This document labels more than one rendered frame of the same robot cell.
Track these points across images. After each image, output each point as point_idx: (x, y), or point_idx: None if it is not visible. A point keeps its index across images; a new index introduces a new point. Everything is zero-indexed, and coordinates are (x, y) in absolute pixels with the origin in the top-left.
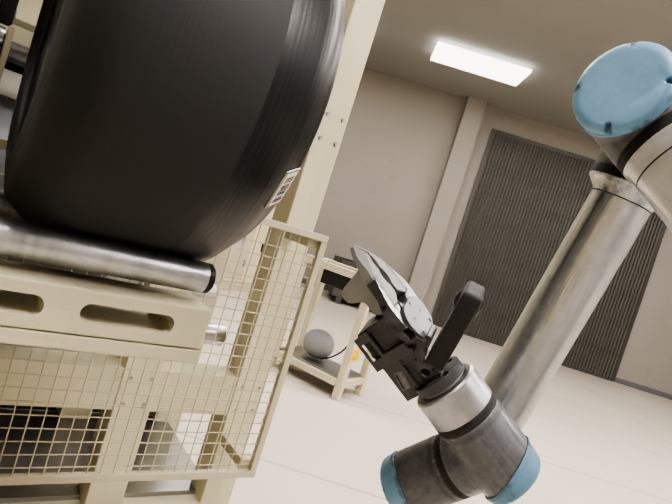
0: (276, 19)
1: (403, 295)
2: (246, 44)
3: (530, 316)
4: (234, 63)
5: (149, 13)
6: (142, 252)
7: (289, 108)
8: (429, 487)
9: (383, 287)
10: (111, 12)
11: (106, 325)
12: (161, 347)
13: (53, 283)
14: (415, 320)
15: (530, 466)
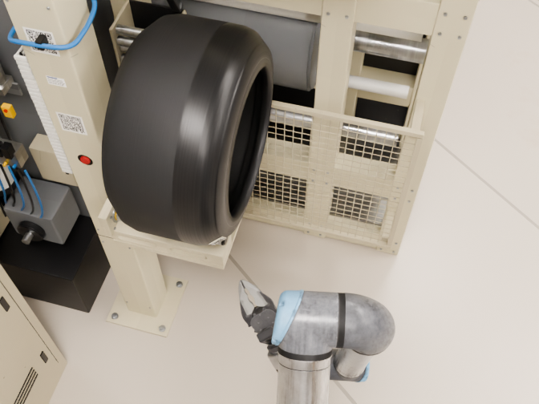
0: (167, 214)
1: (262, 308)
2: (159, 222)
3: None
4: (158, 226)
5: (122, 215)
6: None
7: (188, 236)
8: None
9: (244, 306)
10: (115, 210)
11: (181, 252)
12: (205, 262)
13: (156, 240)
14: (257, 324)
15: None
